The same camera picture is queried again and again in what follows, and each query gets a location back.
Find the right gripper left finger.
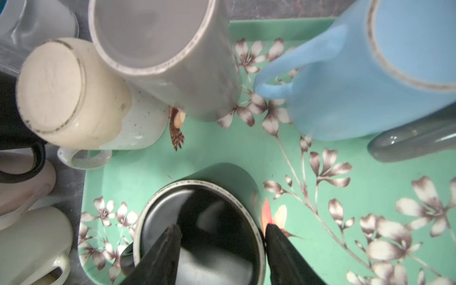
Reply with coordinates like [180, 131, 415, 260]
[120, 224, 182, 285]

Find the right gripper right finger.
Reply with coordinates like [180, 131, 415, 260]
[266, 224, 325, 285]

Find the green floral tray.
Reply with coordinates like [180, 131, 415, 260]
[78, 19, 456, 285]

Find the black mug white interior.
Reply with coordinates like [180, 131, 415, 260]
[132, 163, 266, 285]

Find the cream white mug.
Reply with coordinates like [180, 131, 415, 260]
[1, 207, 73, 285]

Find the pink mug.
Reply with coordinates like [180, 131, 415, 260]
[1, 152, 57, 230]

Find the black and white mug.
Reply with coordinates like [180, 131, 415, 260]
[1, 72, 46, 184]

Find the beige mug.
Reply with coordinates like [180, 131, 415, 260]
[15, 38, 169, 170]

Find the silver grey mug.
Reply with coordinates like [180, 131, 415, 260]
[367, 103, 456, 163]

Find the light blue mug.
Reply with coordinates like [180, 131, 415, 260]
[254, 1, 456, 141]

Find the teal and white mug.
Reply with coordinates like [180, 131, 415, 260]
[1, 0, 79, 76]

